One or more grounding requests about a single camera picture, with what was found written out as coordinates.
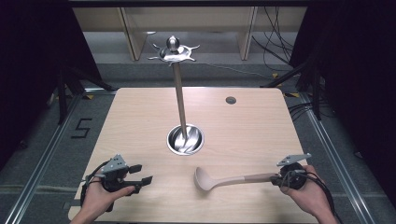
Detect beige ladle with wooden handle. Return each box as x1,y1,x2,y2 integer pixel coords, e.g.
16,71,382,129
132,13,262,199
193,166,280,192

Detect black hanging cables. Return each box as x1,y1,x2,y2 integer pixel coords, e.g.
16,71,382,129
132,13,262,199
251,7,295,64

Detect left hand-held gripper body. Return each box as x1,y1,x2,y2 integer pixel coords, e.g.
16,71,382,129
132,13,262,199
100,154,138,193

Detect black floor cables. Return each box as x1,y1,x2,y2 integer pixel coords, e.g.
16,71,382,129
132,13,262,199
287,101,316,122

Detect aluminium floor rail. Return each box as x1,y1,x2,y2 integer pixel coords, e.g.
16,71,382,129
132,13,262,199
2,89,118,224
299,92,374,224

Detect steel utensil stand with hooks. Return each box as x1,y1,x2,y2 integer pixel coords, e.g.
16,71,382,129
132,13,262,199
147,35,205,157

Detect black metal stand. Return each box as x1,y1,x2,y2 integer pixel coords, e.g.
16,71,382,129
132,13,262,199
55,65,117,126
261,57,323,121

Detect thin white floor cable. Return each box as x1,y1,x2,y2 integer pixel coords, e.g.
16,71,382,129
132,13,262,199
199,61,273,80

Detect dark curtain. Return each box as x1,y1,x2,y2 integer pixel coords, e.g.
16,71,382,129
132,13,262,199
0,0,103,172
289,0,396,200

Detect person's right hand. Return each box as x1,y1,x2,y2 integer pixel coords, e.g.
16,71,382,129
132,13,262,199
280,163,329,217

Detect light wooden shelf unit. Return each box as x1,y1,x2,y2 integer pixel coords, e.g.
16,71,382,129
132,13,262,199
72,7,308,62

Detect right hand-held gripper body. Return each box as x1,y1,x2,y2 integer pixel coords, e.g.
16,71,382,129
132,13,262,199
276,152,313,191

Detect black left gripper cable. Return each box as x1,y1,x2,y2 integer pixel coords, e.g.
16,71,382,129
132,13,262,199
79,160,112,207

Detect person's left hand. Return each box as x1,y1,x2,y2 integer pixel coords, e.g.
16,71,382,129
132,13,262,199
81,175,136,217

